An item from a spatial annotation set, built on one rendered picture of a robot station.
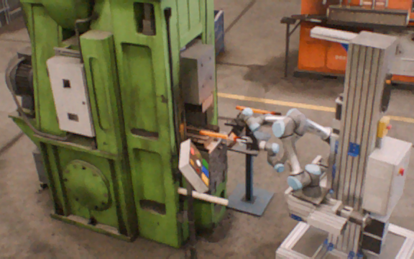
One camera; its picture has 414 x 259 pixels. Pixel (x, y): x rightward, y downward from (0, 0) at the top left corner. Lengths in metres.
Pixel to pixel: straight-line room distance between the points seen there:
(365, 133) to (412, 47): 3.85
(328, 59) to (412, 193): 2.76
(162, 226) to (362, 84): 2.18
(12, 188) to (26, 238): 0.90
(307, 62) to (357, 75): 4.16
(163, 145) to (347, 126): 1.44
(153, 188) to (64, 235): 1.07
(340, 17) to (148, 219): 3.97
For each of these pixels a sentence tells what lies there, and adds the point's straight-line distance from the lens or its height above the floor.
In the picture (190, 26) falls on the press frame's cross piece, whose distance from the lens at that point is 4.21.
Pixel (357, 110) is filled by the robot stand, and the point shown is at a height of 1.55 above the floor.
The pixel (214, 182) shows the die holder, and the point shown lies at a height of 0.55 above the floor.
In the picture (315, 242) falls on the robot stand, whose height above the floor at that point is 0.21.
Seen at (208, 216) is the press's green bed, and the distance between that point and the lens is 4.88.
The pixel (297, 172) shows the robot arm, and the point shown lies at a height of 1.07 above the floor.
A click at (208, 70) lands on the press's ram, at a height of 1.59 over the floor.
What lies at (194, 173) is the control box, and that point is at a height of 1.11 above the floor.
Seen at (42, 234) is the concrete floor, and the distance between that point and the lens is 5.33.
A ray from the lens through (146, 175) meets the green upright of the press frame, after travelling 4.62.
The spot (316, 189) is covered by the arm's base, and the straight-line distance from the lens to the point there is 4.13.
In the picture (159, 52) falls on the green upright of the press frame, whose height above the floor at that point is 1.89.
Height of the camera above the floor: 3.35
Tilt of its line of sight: 31 degrees down
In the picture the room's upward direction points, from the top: 3 degrees counter-clockwise
